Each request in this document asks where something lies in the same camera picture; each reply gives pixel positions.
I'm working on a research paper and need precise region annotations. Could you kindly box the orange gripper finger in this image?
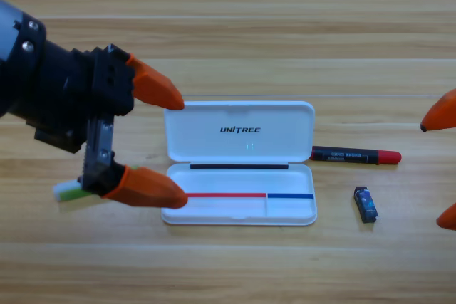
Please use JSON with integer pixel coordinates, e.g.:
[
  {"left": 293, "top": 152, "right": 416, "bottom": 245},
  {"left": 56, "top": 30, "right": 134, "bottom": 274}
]
[
  {"left": 420, "top": 88, "right": 456, "bottom": 132},
  {"left": 101, "top": 165, "right": 189, "bottom": 209},
  {"left": 436, "top": 203, "right": 456, "bottom": 231}
]

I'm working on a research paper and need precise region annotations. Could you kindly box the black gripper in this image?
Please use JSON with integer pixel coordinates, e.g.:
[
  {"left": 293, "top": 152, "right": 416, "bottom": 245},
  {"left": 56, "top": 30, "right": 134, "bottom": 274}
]
[{"left": 0, "top": 42, "right": 185, "bottom": 198}]

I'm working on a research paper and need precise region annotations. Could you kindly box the green and white highlighter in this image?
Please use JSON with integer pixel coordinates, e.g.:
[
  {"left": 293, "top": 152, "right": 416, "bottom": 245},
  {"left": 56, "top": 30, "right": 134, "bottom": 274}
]
[{"left": 52, "top": 164, "right": 140, "bottom": 203}]

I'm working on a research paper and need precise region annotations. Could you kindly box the black and blue eraser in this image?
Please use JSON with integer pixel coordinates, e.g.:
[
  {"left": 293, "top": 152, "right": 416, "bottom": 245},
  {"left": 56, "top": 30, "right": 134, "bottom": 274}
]
[{"left": 353, "top": 185, "right": 379, "bottom": 224}]

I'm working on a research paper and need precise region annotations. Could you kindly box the white Unitree pencil case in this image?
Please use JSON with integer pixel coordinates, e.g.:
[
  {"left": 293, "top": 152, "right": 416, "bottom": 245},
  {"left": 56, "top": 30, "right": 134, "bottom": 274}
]
[{"left": 160, "top": 100, "right": 318, "bottom": 226}]

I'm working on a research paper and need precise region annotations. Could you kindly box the black and red marker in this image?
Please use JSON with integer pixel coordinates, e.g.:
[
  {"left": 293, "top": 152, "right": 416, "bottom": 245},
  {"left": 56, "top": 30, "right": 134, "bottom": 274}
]
[{"left": 309, "top": 145, "right": 403, "bottom": 166}]

